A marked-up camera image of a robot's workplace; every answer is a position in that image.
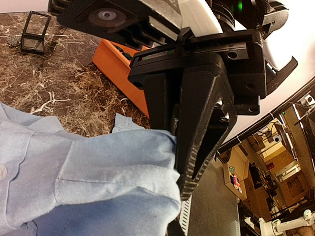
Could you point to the light blue shirt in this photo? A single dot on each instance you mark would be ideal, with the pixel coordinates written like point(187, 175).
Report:
point(54, 183)

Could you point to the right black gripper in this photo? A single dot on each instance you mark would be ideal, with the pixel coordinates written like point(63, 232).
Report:
point(220, 70)

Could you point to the orange plastic basin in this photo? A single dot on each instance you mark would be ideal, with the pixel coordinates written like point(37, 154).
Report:
point(116, 68)

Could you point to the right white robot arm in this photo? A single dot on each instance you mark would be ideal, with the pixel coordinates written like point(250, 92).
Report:
point(262, 16)

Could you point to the white slotted cable duct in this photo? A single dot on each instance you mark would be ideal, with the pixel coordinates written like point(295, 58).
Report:
point(184, 215)

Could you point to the round floral brooch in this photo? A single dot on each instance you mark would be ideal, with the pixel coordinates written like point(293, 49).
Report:
point(14, 41)

